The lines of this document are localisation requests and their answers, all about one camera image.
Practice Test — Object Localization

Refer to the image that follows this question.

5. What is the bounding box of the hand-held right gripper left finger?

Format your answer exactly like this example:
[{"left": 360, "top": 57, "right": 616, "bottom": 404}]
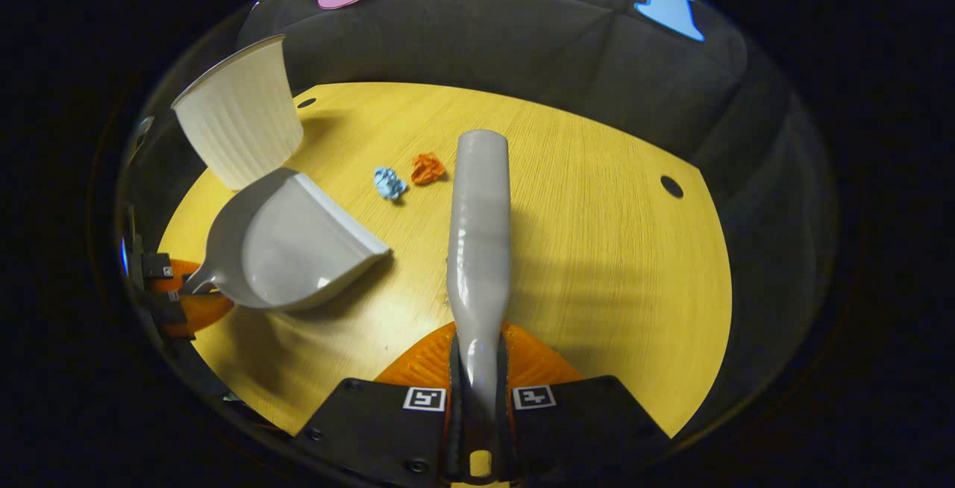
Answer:
[{"left": 291, "top": 320, "right": 457, "bottom": 488}]

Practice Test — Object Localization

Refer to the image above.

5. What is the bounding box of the orange paper ball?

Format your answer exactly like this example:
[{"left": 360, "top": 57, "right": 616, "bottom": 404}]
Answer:
[{"left": 411, "top": 152, "right": 447, "bottom": 187}]

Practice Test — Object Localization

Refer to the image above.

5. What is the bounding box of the blue paper ball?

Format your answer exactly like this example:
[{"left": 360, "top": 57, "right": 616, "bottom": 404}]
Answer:
[{"left": 372, "top": 166, "right": 408, "bottom": 201}]

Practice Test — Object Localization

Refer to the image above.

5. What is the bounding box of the grey dustpan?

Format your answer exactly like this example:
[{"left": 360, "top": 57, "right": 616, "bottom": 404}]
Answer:
[{"left": 179, "top": 167, "right": 392, "bottom": 313}]

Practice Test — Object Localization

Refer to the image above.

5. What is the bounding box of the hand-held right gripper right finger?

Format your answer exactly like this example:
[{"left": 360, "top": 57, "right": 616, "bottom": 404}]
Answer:
[{"left": 498, "top": 322, "right": 672, "bottom": 488}]

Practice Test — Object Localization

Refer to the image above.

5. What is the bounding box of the white ribbed garbage bin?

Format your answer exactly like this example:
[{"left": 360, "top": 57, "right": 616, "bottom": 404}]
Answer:
[{"left": 170, "top": 33, "right": 305, "bottom": 192}]

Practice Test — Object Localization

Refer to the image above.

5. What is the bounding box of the small grey broom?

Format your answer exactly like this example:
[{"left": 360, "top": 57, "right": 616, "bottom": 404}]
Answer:
[{"left": 446, "top": 128, "right": 513, "bottom": 483}]

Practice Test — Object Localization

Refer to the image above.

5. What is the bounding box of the wooden desktop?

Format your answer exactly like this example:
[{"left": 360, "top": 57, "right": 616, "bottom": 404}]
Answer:
[{"left": 157, "top": 81, "right": 733, "bottom": 440}]

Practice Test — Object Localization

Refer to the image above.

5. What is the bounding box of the black backdrop cloth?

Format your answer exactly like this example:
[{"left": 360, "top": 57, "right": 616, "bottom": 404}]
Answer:
[{"left": 116, "top": 0, "right": 840, "bottom": 429}]

